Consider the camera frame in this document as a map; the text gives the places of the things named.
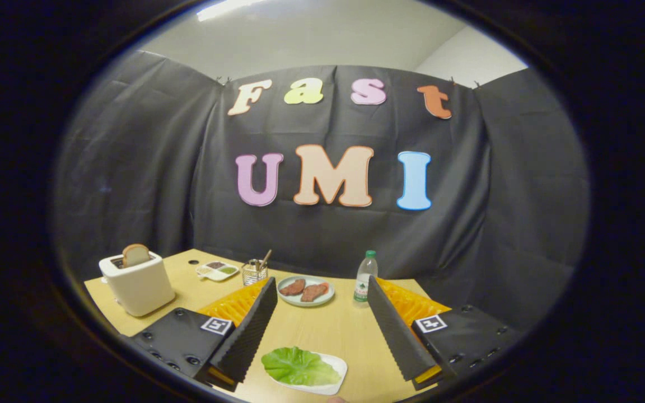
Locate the white divided seasoning tray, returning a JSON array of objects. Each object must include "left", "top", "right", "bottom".
[{"left": 195, "top": 260, "right": 240, "bottom": 282}]

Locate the ceiling light panel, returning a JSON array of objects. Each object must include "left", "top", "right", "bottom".
[{"left": 197, "top": 0, "right": 270, "bottom": 22}]

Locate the green lettuce leaf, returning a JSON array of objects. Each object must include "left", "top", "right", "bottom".
[{"left": 261, "top": 346, "right": 342, "bottom": 386}]

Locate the clear utensil holder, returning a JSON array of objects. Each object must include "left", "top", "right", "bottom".
[{"left": 241, "top": 259, "right": 269, "bottom": 287}]

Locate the clear plastic water bottle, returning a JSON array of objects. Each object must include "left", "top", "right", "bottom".
[{"left": 354, "top": 250, "right": 378, "bottom": 303}]

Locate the white toaster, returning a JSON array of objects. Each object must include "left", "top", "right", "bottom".
[{"left": 99, "top": 251, "right": 176, "bottom": 318}]

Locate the black backdrop cloth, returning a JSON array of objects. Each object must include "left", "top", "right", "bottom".
[{"left": 51, "top": 49, "right": 591, "bottom": 331}]

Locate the pale green round plate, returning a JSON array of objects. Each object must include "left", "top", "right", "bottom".
[{"left": 277, "top": 275, "right": 335, "bottom": 307}]

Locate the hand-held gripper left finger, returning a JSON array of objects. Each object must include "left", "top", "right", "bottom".
[{"left": 130, "top": 277, "right": 278, "bottom": 392}]

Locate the toasted bread slice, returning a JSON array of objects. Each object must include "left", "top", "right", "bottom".
[{"left": 121, "top": 243, "right": 152, "bottom": 268}]

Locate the white rounded square plate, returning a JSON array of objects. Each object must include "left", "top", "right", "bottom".
[{"left": 269, "top": 351, "right": 348, "bottom": 396}]

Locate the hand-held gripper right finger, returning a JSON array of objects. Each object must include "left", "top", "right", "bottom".
[{"left": 367, "top": 276, "right": 525, "bottom": 391}]

